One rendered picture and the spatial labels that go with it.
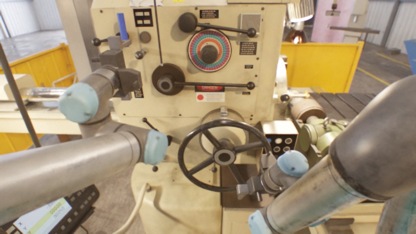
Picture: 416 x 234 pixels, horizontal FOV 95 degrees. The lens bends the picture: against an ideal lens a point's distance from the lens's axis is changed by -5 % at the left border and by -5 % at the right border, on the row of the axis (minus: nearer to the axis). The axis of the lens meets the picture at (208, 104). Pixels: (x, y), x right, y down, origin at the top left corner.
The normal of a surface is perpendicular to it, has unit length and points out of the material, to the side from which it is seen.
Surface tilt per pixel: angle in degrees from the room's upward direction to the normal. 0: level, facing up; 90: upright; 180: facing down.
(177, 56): 90
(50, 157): 41
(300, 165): 25
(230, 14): 90
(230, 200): 0
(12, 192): 74
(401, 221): 90
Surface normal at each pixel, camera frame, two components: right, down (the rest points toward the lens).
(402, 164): -0.56, 0.18
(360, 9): -0.61, 0.38
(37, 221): 0.90, -0.18
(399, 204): -0.98, 0.14
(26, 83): 1.00, 0.00
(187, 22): -0.04, 0.47
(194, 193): -0.01, -0.88
